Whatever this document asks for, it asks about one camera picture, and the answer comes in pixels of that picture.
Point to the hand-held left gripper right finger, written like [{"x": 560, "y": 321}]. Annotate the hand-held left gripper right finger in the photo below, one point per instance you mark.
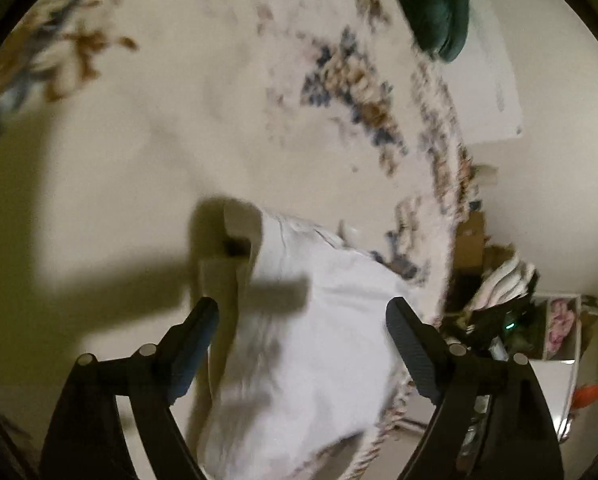
[{"x": 413, "y": 347}]

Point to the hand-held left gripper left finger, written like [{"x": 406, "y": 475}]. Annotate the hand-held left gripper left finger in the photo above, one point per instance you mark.
[{"x": 199, "y": 342}]

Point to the white garment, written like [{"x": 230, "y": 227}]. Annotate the white garment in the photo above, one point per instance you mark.
[{"x": 319, "y": 340}]

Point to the striped folded cloth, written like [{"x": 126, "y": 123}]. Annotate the striped folded cloth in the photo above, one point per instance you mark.
[{"x": 504, "y": 277}]

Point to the pink floral cloth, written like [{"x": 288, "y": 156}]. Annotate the pink floral cloth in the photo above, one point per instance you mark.
[{"x": 560, "y": 325}]

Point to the cardboard box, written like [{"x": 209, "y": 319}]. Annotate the cardboard box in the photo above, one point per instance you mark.
[{"x": 471, "y": 247}]

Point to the white storage box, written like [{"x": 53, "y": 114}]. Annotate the white storage box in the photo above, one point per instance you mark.
[{"x": 559, "y": 385}]

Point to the orange object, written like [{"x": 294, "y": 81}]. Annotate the orange object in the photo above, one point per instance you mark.
[{"x": 586, "y": 395}]

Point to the floral blanket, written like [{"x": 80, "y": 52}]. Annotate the floral blanket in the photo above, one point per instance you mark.
[{"x": 179, "y": 110}]

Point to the dark green cloth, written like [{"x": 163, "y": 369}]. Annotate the dark green cloth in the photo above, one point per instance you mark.
[{"x": 436, "y": 0}]

